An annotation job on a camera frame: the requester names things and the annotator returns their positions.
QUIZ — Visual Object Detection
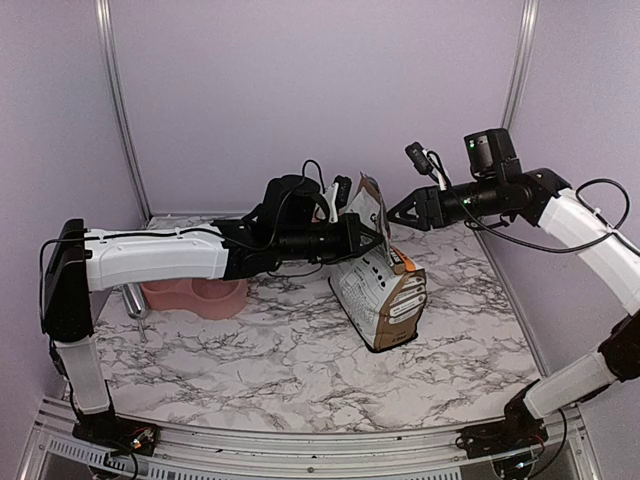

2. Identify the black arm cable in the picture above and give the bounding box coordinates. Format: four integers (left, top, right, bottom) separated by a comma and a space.
449, 178, 631, 254
39, 158, 326, 276

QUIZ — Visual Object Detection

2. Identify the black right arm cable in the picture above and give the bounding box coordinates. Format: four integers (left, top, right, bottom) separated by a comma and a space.
449, 178, 631, 254

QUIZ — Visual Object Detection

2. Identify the left aluminium frame post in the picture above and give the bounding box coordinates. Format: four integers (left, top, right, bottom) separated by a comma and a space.
95, 0, 152, 224

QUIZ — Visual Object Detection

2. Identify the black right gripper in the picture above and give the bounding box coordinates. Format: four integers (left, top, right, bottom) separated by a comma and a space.
388, 175, 502, 231

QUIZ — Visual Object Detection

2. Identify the aluminium frame post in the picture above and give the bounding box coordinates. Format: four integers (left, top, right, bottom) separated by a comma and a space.
95, 0, 152, 224
501, 0, 540, 130

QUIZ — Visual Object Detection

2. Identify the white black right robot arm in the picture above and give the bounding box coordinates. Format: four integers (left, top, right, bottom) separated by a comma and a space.
387, 128, 639, 458

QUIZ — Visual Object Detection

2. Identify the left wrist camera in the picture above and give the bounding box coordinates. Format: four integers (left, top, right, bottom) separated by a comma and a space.
314, 175, 352, 223

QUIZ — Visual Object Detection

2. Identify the aluminium front frame rail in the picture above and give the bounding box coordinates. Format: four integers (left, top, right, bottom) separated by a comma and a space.
17, 398, 602, 479

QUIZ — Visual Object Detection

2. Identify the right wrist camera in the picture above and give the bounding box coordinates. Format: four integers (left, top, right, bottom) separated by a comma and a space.
404, 142, 450, 191

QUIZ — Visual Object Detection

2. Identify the pink double pet feeder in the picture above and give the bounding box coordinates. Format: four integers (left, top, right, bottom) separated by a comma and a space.
140, 278, 248, 320

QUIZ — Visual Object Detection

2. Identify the right aluminium frame post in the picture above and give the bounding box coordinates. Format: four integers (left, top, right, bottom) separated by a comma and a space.
501, 0, 540, 130

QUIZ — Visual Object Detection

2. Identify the silver metal scoop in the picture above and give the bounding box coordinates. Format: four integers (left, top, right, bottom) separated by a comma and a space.
122, 283, 148, 343

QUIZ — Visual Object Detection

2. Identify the white brown pet food bag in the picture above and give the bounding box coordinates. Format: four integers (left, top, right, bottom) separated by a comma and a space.
328, 174, 427, 353

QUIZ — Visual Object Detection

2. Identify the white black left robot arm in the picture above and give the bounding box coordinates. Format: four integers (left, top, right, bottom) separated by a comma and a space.
39, 175, 383, 455

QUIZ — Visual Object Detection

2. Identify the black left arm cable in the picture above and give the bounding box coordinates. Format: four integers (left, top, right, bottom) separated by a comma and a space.
39, 158, 326, 276

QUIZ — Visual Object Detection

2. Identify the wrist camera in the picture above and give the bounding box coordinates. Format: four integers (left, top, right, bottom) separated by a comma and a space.
404, 142, 450, 191
314, 175, 352, 223

